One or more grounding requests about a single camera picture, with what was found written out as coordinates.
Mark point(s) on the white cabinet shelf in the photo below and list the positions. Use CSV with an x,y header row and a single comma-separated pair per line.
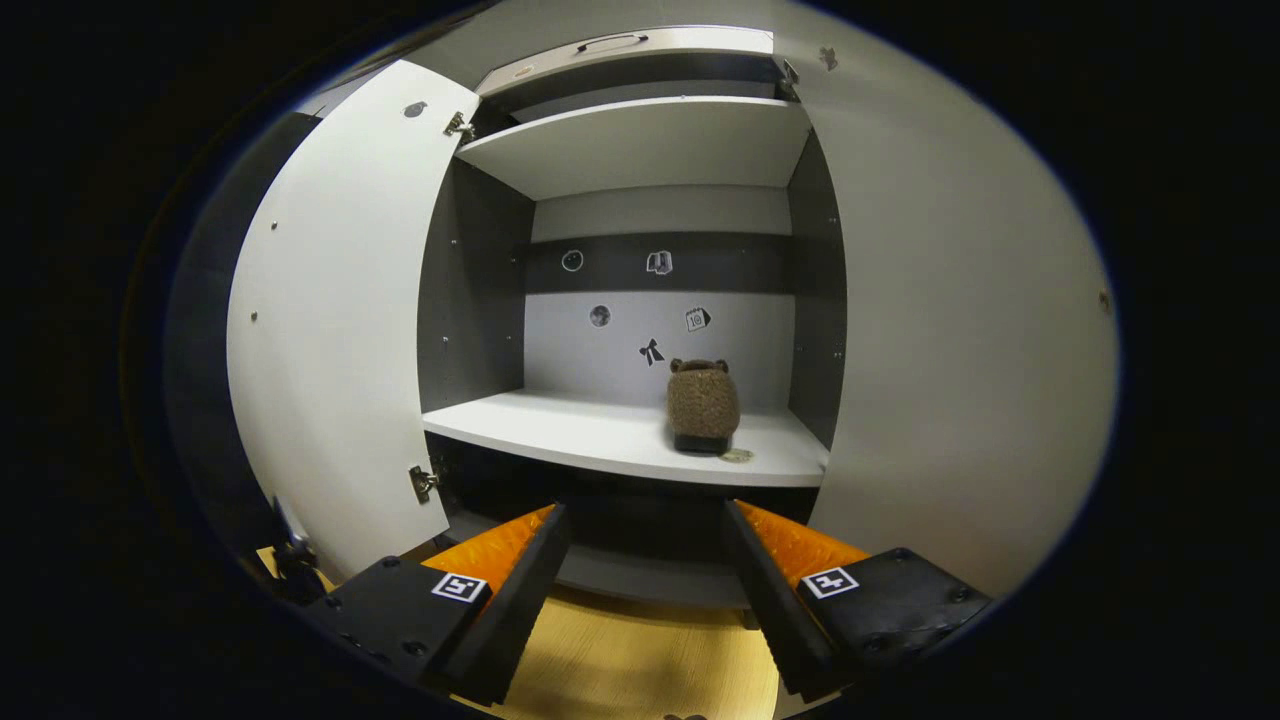
x,y
580,435
630,145

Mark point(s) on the metal door hinge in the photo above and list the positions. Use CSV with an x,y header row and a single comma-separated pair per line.
x,y
789,74
423,483
459,126

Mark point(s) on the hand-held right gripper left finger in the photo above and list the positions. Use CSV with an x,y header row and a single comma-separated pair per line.
x,y
525,590

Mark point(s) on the brown fuzzy shoe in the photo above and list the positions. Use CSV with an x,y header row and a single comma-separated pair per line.
x,y
703,405

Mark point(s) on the white shoe cabinet door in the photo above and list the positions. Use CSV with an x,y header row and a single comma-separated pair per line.
x,y
960,300
340,320

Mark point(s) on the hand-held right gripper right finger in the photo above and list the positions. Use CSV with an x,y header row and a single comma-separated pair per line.
x,y
765,600

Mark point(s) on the white shoe cabinet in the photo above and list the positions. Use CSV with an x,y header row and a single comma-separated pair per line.
x,y
480,300

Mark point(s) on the white cabinet drawer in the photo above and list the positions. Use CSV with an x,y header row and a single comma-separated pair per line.
x,y
690,45

